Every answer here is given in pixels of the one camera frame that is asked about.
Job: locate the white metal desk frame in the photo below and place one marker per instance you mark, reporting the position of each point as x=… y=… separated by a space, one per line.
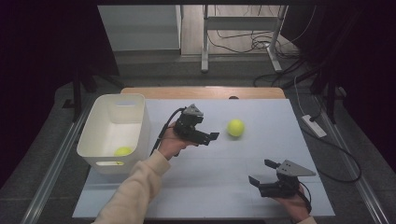
x=204 y=46

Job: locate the white plastic bin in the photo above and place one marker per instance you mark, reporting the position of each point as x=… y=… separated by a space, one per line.
x=118 y=124

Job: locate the person's left hand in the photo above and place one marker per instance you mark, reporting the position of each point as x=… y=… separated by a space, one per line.
x=171 y=144

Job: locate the black metal stand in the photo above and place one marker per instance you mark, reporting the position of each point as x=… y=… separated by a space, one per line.
x=77 y=99
x=331 y=102

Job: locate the metal floor rail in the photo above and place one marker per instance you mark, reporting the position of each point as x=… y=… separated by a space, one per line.
x=53 y=174
x=369 y=202

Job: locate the white cabinet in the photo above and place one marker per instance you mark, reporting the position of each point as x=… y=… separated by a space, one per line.
x=140 y=28

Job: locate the white power strip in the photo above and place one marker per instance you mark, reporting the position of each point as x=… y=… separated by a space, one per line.
x=314 y=126

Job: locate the white board sheet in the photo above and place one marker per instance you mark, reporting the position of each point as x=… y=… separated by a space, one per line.
x=218 y=186

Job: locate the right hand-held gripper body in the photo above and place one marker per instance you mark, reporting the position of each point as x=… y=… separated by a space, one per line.
x=292 y=169

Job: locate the person's right hand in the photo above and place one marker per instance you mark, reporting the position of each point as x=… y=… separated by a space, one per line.
x=295 y=205

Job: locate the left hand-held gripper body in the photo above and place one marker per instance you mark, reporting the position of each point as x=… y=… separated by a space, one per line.
x=190 y=124

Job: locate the yellow tennis ball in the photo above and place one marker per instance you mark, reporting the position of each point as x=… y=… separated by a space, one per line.
x=235 y=128
x=123 y=151

